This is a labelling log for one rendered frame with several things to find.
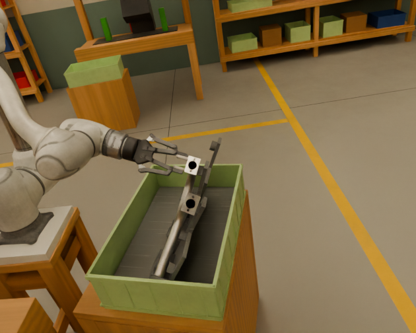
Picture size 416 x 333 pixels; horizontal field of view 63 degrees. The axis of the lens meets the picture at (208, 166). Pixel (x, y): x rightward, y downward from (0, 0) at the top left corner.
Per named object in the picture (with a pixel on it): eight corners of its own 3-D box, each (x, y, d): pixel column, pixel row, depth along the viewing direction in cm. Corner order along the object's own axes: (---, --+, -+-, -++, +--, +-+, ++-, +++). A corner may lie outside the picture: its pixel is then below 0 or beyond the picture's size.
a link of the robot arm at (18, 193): (-12, 231, 132) (-41, 185, 121) (20, 202, 147) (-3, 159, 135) (22, 234, 128) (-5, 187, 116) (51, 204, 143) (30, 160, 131)
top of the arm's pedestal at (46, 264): (15, 220, 158) (11, 214, 156) (80, 213, 156) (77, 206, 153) (-24, 277, 132) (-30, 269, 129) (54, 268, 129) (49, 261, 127)
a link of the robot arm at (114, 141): (109, 125, 105) (127, 130, 105) (116, 133, 114) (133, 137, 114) (100, 152, 104) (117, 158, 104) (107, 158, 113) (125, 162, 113)
